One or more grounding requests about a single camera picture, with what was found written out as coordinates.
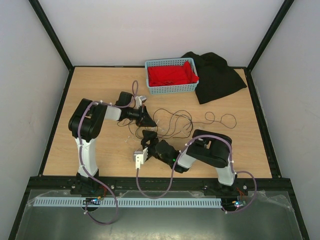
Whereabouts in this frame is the black metal frame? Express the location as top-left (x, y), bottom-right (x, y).
top-left (8, 0), bottom-right (309, 240)

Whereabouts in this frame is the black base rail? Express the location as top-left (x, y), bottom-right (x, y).
top-left (27, 176), bottom-right (294, 197)

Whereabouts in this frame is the grey slotted cable duct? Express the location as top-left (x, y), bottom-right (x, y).
top-left (31, 197), bottom-right (222, 209)

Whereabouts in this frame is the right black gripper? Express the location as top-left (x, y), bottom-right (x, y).
top-left (140, 129), bottom-right (172, 165)

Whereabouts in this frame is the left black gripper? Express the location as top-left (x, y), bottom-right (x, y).
top-left (126, 104), bottom-right (157, 128)

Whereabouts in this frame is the black cloth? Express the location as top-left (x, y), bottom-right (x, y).
top-left (182, 51), bottom-right (247, 105)

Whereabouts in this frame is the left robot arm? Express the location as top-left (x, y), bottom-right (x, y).
top-left (68, 91), bottom-right (157, 194)

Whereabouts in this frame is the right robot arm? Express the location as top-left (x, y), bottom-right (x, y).
top-left (140, 129), bottom-right (237, 195)

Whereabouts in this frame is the white thin wire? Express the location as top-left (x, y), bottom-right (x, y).
top-left (124, 113), bottom-right (191, 144)

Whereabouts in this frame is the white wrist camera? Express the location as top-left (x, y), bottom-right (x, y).
top-left (134, 95), bottom-right (147, 108)
top-left (133, 147), bottom-right (148, 169)

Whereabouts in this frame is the black wire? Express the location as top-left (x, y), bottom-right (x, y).
top-left (128, 108), bottom-right (195, 140)

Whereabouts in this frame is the red cloth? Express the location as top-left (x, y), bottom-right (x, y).
top-left (147, 61), bottom-right (199, 87)

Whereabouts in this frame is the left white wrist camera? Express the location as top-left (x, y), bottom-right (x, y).
top-left (134, 95), bottom-right (147, 108)

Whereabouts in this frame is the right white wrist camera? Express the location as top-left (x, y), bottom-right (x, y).
top-left (133, 147), bottom-right (148, 169)

